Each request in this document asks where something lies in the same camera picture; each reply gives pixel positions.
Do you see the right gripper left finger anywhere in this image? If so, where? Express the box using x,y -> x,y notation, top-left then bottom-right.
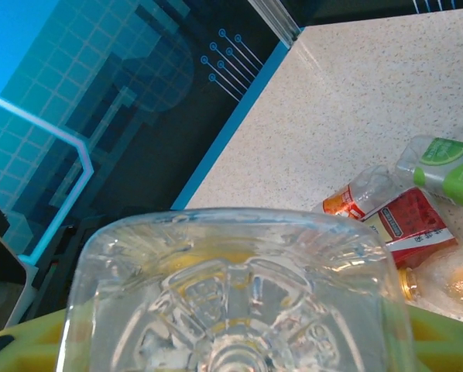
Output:
0,312 -> 69,372

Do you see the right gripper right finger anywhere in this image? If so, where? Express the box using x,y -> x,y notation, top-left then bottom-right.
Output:
406,304 -> 463,372

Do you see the square orange NFC juice bottle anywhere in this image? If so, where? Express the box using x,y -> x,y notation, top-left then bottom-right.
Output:
55,207 -> 417,372

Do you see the small orange cap bottle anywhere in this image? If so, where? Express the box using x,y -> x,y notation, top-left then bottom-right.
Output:
322,164 -> 401,222

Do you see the aluminium frame post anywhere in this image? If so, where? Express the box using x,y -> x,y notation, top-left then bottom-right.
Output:
249,0 -> 304,43

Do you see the yellow orange label juice bottle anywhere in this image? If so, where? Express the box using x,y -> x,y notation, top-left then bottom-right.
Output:
396,247 -> 463,322

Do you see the red label tea bottle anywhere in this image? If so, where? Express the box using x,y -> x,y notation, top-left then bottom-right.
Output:
361,187 -> 459,270

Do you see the green label plastic bottle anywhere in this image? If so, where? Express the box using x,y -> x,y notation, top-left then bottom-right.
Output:
394,133 -> 463,214

